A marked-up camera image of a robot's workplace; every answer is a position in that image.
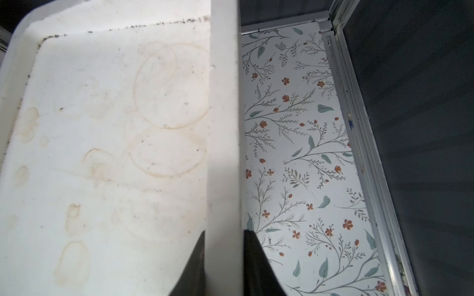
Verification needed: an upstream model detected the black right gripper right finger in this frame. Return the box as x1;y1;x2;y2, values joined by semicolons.
243;230;286;296

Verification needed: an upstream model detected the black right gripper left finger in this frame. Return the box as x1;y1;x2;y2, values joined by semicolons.
169;231;205;296

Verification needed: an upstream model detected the white three-drawer storage unit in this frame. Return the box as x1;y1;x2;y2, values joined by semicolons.
1;1;244;296

